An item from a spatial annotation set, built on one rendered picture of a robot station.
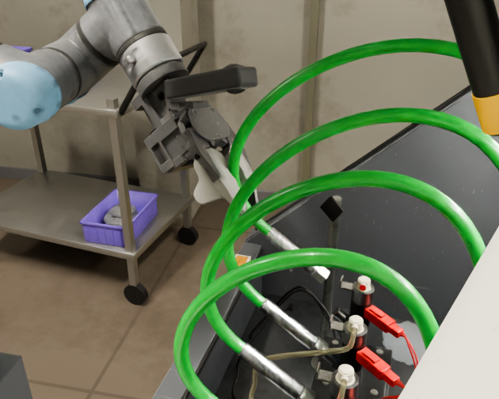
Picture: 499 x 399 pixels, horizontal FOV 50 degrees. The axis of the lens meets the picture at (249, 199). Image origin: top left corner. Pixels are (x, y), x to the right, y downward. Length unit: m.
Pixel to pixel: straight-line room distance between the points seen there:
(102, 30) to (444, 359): 0.61
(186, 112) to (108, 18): 0.16
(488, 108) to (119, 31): 0.55
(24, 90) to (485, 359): 0.55
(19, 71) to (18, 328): 1.94
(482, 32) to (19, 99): 0.52
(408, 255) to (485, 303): 0.82
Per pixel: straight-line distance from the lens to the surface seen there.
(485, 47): 0.25
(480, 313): 0.24
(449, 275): 1.07
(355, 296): 0.71
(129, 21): 0.73
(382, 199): 0.99
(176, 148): 0.69
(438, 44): 0.58
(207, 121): 0.69
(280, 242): 0.69
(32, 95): 0.65
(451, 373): 0.25
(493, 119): 0.26
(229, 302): 0.94
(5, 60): 0.69
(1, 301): 2.70
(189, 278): 2.62
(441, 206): 0.46
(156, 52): 0.71
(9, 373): 1.13
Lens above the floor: 1.54
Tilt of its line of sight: 28 degrees down
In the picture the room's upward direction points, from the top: straight up
